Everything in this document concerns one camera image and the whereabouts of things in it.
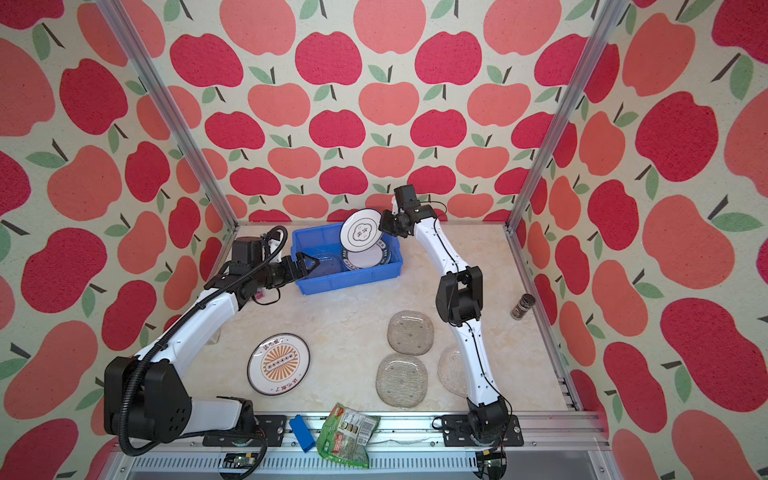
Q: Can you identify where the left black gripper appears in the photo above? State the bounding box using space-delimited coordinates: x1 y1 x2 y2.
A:
252 252 320 289

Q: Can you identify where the white plate black emblem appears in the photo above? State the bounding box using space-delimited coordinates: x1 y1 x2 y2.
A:
340 208 382 253

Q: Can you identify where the orange sunburst plate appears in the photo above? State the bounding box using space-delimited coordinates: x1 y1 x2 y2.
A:
247 333 311 396

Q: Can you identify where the clear glass plate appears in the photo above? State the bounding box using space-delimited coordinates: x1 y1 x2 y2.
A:
375 353 429 408
387 310 434 356
437 346 467 397
308 254 344 278

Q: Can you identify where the clear glass plate bottom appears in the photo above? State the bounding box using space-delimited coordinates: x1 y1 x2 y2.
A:
375 353 429 408

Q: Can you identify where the clear glass plate top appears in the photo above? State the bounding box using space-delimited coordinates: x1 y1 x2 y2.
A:
308 254 344 278

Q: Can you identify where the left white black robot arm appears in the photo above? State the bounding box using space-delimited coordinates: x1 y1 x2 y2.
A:
104 226 320 456

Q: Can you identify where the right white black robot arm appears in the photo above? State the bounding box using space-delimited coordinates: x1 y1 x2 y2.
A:
292 200 512 447

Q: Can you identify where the blue plastic bin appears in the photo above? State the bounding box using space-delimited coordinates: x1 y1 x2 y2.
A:
291 223 403 295

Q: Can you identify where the small jar right side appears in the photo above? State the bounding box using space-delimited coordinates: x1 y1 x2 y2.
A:
510 293 536 320

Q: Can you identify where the blue rectangular block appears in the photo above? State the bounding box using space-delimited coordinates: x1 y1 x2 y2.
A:
289 414 316 453

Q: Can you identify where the green snack packet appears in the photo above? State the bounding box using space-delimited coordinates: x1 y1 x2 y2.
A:
316 403 381 469

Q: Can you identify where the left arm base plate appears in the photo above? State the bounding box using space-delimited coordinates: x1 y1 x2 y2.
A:
203 413 286 449

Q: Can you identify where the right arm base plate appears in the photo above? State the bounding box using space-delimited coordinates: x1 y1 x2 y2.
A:
432 414 525 447

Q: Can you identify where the aluminium front frame rail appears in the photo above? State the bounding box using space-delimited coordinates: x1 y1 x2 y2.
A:
88 412 622 479

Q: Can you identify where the aluminium right corner post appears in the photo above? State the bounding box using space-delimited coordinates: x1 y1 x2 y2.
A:
504 0 630 237

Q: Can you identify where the aluminium corner post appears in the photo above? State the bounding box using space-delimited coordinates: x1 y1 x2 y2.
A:
504 0 630 237
96 0 239 234

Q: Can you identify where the aluminium left corner post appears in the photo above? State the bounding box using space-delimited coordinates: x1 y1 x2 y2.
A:
96 0 239 234

